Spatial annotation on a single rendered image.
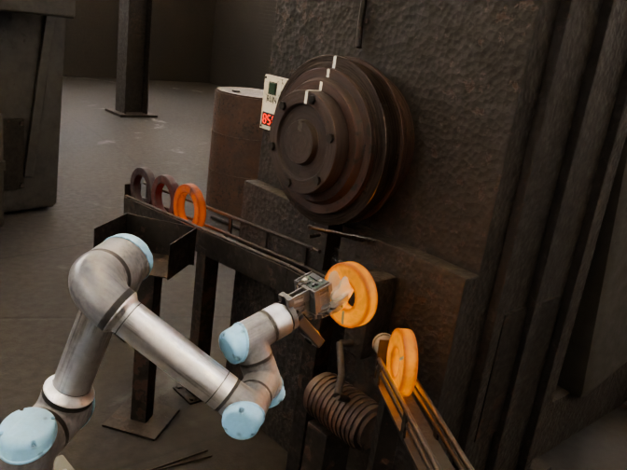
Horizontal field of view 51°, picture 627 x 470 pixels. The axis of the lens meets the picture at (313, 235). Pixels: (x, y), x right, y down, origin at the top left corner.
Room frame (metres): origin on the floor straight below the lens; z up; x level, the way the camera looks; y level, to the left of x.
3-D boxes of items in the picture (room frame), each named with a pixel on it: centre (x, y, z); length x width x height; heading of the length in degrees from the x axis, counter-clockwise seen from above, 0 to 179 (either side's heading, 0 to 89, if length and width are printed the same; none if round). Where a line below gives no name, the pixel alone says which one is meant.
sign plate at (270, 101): (2.18, 0.14, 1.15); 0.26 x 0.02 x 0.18; 43
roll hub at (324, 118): (1.79, 0.06, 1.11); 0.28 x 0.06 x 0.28; 43
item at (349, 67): (1.86, -0.02, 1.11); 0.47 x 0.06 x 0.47; 43
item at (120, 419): (2.04, 0.54, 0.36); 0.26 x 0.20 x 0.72; 78
